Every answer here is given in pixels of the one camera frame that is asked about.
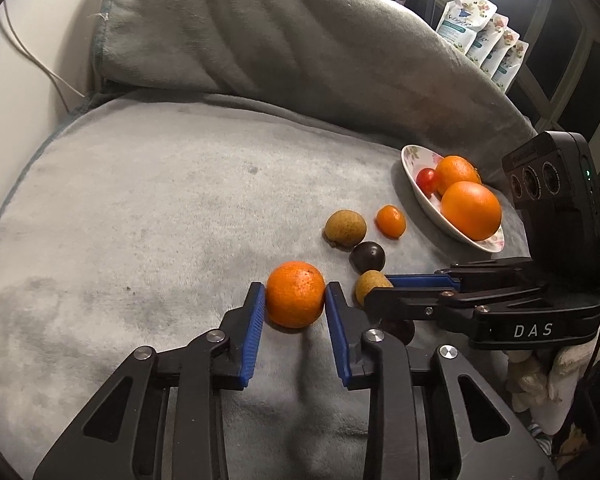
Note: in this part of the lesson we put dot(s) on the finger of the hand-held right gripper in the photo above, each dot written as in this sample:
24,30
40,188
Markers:
415,281
405,305

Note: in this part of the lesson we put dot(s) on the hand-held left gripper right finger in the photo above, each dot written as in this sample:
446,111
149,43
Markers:
336,330

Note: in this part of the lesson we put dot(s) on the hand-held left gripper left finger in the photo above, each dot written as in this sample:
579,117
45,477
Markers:
255,330

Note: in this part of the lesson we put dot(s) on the brown longan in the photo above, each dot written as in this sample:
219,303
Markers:
367,282
345,227

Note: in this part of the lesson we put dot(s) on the orange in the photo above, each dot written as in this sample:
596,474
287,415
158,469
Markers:
457,170
470,210
295,295

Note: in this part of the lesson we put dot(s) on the red cherry tomato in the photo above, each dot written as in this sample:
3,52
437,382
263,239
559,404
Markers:
427,180

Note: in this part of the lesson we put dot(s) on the floral white plate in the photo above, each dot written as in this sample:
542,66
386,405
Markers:
412,160

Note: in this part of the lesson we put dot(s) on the person's right hand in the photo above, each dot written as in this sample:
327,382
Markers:
540,377

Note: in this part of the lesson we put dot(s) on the dark purple round fruit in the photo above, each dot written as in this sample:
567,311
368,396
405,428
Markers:
401,332
367,255

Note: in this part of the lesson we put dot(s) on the small orange kumquat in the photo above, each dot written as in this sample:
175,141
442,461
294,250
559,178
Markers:
391,220

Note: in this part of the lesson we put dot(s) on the white floral refill pouch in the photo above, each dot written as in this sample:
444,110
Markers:
505,55
462,20
515,67
492,40

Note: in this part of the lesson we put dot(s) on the grey fleece blanket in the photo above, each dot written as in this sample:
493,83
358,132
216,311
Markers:
180,185

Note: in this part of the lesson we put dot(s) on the white window frame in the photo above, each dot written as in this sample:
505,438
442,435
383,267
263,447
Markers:
545,25

